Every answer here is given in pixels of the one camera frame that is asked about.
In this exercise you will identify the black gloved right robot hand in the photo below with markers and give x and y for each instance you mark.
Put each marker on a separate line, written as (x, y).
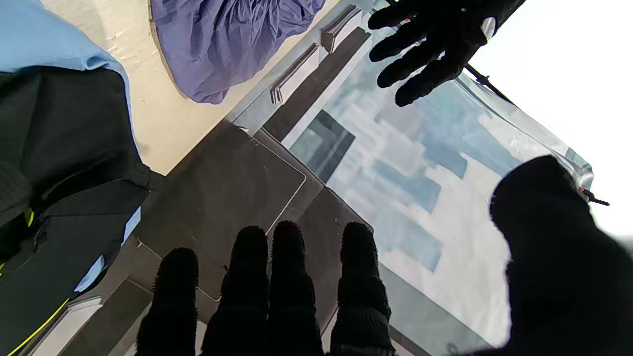
(292, 306)

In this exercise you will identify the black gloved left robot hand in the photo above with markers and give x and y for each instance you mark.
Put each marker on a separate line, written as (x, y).
(445, 39)

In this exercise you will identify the blue-purple rain cover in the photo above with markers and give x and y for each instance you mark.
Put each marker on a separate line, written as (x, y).
(227, 44)

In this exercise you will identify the printed office scene backdrop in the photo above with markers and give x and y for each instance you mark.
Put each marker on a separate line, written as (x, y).
(395, 173)

